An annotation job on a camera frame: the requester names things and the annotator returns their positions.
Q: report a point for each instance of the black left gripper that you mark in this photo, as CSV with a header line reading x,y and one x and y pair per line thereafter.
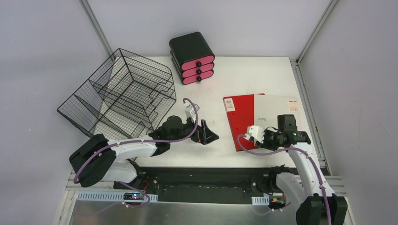
x,y
202,132

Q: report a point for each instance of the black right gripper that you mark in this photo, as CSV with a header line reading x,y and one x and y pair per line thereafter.
x,y
265,145

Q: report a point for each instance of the white binder cover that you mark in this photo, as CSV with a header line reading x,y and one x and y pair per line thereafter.
x,y
268,107

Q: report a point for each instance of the red binder folder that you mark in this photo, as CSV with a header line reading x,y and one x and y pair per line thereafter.
x,y
240,114

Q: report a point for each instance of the black wire mesh tray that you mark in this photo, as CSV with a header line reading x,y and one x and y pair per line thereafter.
x,y
126,97

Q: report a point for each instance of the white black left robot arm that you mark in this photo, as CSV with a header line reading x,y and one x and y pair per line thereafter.
x,y
102,159

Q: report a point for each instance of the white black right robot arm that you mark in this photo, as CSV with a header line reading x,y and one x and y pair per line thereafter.
x,y
313,195

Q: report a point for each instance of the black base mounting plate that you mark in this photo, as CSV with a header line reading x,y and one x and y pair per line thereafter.
x,y
209,185

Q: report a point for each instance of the pink top drawer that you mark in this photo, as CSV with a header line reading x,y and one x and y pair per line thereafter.
x,y
196,63

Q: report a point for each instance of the black drawer cabinet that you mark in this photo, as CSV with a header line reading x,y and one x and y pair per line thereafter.
x,y
188,47

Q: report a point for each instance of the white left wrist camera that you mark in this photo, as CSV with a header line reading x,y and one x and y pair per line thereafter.
x,y
191,112

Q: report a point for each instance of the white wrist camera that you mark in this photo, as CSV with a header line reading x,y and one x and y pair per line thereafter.
x,y
191,112
255,134

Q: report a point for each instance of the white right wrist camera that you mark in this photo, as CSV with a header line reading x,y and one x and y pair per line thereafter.
x,y
255,134

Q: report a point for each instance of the white cable duct right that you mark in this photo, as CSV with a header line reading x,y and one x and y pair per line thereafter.
x,y
260,200

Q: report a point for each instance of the white cable duct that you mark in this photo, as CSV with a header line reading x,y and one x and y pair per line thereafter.
x,y
260,200
113,196

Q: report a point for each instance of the white cable duct left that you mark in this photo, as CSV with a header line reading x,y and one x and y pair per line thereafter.
x,y
113,196

